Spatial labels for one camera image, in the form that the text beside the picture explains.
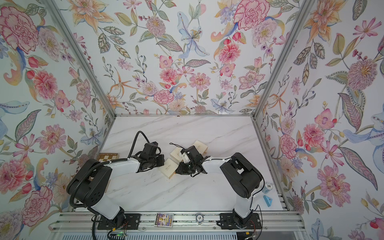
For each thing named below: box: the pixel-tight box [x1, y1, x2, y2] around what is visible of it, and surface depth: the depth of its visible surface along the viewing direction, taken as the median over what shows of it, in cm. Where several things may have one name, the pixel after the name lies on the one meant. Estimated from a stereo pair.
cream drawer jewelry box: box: [158, 158, 179, 179], surface depth 90 cm
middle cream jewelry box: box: [170, 147, 183, 165], surface depth 97 cm
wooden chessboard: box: [96, 153, 120, 162], surface depth 97 cm
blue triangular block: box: [263, 195, 273, 207], surface depth 80 cm
